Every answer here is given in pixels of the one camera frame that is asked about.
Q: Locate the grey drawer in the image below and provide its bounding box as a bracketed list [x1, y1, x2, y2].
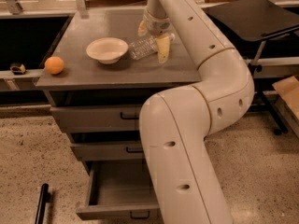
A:
[76, 159, 160, 220]
[50, 105, 140, 133]
[71, 141, 143, 161]

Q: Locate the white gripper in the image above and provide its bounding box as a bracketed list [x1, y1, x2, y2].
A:
[138, 7, 170, 63]

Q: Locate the clear plastic water bottle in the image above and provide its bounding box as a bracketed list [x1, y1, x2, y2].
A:
[129, 33, 176, 60]

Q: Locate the black bar on floor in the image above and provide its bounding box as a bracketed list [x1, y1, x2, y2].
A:
[35, 183, 51, 224]

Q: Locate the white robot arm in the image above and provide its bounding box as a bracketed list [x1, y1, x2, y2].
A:
[139, 0, 254, 224]

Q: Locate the orange fruit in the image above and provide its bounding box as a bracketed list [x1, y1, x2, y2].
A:
[45, 57, 64, 75]

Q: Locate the white bowl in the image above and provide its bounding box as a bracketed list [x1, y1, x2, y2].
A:
[86, 37, 128, 64]

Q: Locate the grey drawer cabinet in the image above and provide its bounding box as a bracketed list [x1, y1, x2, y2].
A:
[36, 7, 202, 175]

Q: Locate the grey top drawer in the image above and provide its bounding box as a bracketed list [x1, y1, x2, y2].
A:
[50, 105, 140, 133]

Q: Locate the grey middle drawer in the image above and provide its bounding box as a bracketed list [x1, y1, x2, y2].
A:
[71, 141, 143, 161]

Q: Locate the yellow black tape measure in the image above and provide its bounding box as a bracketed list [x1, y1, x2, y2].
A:
[10, 63, 26, 75]

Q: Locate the grey bottom drawer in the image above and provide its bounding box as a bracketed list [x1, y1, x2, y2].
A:
[76, 159, 160, 220]

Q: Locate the black tray stand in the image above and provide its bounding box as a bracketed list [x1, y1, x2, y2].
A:
[202, 0, 299, 136]

